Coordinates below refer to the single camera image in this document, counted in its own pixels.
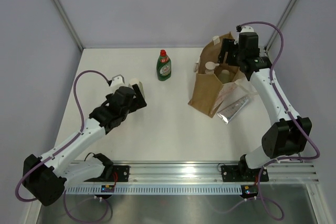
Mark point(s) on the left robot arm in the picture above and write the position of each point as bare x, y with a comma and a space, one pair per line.
49, 175

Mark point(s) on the left aluminium frame post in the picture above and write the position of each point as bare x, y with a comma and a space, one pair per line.
67, 23

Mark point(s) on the silver tube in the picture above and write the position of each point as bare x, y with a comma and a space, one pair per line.
230, 112

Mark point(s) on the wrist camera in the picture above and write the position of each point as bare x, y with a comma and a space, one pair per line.
244, 29
117, 81

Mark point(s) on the right side aluminium rail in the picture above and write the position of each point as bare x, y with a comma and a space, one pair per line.
263, 52

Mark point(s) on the green dish soap bottle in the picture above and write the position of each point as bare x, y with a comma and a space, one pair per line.
163, 66

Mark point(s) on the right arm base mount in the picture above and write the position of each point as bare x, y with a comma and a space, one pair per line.
232, 173

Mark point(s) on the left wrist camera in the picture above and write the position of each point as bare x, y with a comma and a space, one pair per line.
117, 81

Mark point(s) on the right aluminium frame post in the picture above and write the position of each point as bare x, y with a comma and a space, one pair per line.
280, 24

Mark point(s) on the brown canvas bag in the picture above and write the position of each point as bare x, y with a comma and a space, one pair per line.
209, 93

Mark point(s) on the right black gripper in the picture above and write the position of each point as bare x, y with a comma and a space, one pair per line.
228, 45

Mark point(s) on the beige pump lotion bottle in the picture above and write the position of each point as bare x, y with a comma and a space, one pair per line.
210, 67

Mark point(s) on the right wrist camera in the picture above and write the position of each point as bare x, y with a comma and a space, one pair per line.
244, 29

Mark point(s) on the green bottle white cap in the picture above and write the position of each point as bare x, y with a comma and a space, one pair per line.
224, 76
137, 86

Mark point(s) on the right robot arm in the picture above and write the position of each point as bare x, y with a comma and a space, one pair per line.
288, 131

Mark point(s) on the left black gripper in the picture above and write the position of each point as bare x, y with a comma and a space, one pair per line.
139, 100

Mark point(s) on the aluminium frame post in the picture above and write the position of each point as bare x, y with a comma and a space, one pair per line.
280, 24
67, 23

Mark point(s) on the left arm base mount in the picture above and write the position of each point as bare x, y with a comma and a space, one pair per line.
117, 172

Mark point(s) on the white slotted cable duct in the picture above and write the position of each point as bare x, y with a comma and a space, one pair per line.
91, 189

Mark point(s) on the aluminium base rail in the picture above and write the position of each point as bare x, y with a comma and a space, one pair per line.
202, 173

